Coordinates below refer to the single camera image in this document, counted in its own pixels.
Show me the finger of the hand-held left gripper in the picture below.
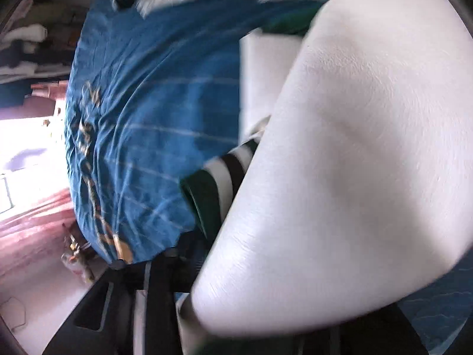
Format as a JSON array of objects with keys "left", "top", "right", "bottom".
[
  {"left": 42, "top": 249, "right": 193, "bottom": 355},
  {"left": 292, "top": 305, "right": 429, "bottom": 355}
]

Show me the green varsity jacket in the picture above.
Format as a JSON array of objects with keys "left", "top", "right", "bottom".
[{"left": 176, "top": 0, "right": 473, "bottom": 355}]

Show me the bed with blue striped sheet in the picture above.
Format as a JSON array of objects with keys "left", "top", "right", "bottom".
[{"left": 63, "top": 0, "right": 473, "bottom": 355}]

